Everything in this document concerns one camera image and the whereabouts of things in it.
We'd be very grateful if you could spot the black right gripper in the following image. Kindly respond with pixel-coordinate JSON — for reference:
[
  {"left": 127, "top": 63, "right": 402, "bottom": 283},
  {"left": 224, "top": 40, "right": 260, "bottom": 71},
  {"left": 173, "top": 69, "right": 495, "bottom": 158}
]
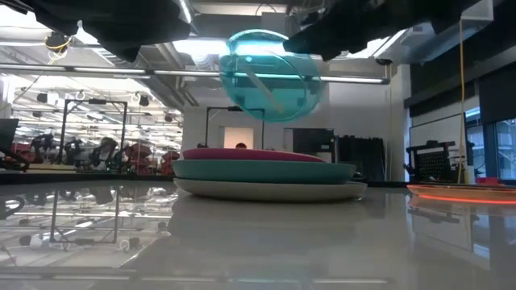
[{"left": 282, "top": 0, "right": 483, "bottom": 62}]

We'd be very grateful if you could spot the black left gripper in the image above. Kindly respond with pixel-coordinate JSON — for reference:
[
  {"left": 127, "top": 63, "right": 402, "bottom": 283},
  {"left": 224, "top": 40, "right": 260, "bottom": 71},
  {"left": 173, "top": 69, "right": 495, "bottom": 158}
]
[{"left": 0, "top": 0, "right": 196, "bottom": 64}]

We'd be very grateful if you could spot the translucent cyan plastic plate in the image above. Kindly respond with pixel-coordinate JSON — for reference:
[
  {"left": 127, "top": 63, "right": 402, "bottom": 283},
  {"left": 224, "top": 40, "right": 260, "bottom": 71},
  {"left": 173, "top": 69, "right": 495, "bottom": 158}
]
[{"left": 218, "top": 28, "right": 326, "bottom": 124}]

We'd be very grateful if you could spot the magenta plastic plate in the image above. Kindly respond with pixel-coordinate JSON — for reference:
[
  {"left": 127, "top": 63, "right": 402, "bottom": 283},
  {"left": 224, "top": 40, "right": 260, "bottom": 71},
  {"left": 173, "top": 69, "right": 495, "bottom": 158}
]
[{"left": 181, "top": 147, "right": 327, "bottom": 164}]

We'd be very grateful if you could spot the black cabinet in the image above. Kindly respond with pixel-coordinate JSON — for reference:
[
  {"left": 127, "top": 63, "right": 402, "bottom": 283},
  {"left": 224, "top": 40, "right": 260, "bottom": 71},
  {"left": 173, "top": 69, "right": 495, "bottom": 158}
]
[{"left": 291, "top": 127, "right": 336, "bottom": 163}]

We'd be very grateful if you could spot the black folding panel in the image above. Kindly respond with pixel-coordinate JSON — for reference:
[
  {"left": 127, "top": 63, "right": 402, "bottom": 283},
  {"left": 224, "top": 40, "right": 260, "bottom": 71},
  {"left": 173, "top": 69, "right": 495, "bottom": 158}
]
[{"left": 335, "top": 135, "right": 386, "bottom": 183}]

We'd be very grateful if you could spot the large dark green plate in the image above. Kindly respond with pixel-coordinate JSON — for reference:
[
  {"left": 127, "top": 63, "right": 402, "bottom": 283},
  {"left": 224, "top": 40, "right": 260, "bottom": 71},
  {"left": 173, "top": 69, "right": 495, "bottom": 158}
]
[{"left": 170, "top": 159, "right": 358, "bottom": 185}]

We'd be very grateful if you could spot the large cream plate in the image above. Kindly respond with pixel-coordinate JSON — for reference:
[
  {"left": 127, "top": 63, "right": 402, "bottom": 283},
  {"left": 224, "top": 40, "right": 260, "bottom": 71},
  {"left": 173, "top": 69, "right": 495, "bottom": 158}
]
[{"left": 173, "top": 177, "right": 368, "bottom": 203}]

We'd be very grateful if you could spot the black pegboard cart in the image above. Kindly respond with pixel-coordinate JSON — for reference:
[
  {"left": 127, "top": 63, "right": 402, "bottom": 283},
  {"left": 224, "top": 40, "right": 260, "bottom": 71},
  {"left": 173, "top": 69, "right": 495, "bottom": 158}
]
[{"left": 404, "top": 139, "right": 459, "bottom": 184}]

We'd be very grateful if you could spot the translucent orange plastic plate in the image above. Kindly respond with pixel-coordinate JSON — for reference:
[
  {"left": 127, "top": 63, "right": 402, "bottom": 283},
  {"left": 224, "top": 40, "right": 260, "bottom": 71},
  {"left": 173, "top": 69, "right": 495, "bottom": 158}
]
[{"left": 406, "top": 183, "right": 516, "bottom": 205}]

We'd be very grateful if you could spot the black metal frame stand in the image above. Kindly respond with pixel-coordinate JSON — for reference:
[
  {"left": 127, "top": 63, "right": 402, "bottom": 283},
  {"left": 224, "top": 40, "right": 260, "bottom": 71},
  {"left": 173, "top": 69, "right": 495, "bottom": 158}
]
[
  {"left": 59, "top": 97, "right": 129, "bottom": 175},
  {"left": 204, "top": 106, "right": 266, "bottom": 151}
]

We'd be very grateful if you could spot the hanging yellow cable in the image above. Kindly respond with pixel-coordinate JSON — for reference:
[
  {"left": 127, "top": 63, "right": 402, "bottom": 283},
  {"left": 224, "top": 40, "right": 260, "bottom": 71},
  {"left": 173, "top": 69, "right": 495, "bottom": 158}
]
[{"left": 456, "top": 19, "right": 466, "bottom": 184}]

